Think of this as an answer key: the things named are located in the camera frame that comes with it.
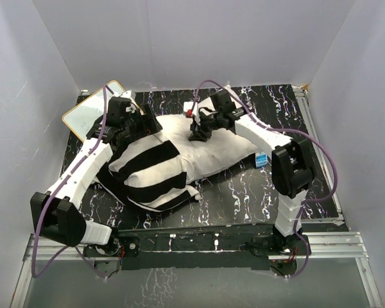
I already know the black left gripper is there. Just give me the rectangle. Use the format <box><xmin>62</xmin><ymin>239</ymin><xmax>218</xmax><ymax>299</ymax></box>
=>
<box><xmin>123</xmin><ymin>104</ymin><xmax>162</xmax><ymax>142</ymax></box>

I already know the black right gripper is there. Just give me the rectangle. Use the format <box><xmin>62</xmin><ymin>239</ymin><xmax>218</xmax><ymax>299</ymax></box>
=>
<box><xmin>188</xmin><ymin>112</ymin><xmax>223</xmax><ymax>142</ymax></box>

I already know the white pillow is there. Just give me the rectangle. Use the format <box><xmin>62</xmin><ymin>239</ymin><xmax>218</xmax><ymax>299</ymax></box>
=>
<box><xmin>158</xmin><ymin>115</ymin><xmax>258</xmax><ymax>186</ymax></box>

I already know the black white striped pillowcase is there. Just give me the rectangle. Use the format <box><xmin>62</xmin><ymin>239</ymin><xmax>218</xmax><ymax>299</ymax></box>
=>
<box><xmin>96</xmin><ymin>132</ymin><xmax>200</xmax><ymax>212</ymax></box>

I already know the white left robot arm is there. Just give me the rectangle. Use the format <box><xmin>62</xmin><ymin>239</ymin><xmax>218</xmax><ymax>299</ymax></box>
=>
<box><xmin>30</xmin><ymin>97</ymin><xmax>162</xmax><ymax>256</ymax></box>

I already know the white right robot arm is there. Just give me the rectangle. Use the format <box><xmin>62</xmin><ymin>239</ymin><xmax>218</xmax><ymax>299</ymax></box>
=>
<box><xmin>183</xmin><ymin>88</ymin><xmax>316</xmax><ymax>255</ymax></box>

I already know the yellow framed whiteboard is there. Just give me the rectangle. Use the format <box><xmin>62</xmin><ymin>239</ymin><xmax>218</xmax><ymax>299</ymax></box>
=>
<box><xmin>62</xmin><ymin>80</ymin><xmax>126</xmax><ymax>142</ymax></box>

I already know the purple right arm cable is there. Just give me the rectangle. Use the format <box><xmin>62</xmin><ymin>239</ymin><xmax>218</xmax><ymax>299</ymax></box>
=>
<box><xmin>191</xmin><ymin>80</ymin><xmax>338</xmax><ymax>277</ymax></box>

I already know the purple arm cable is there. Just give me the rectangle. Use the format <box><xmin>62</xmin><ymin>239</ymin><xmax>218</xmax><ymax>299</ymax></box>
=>
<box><xmin>31</xmin><ymin>83</ymin><xmax>139</xmax><ymax>279</ymax></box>
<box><xmin>191</xmin><ymin>80</ymin><xmax>338</xmax><ymax>277</ymax></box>

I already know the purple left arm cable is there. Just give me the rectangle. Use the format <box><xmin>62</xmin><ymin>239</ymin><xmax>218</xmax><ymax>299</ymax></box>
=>
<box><xmin>31</xmin><ymin>83</ymin><xmax>139</xmax><ymax>279</ymax></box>

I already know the aluminium table frame rail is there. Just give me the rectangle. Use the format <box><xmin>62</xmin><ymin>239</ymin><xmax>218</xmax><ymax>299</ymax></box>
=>
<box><xmin>12</xmin><ymin>225</ymin><xmax>383</xmax><ymax>307</ymax></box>

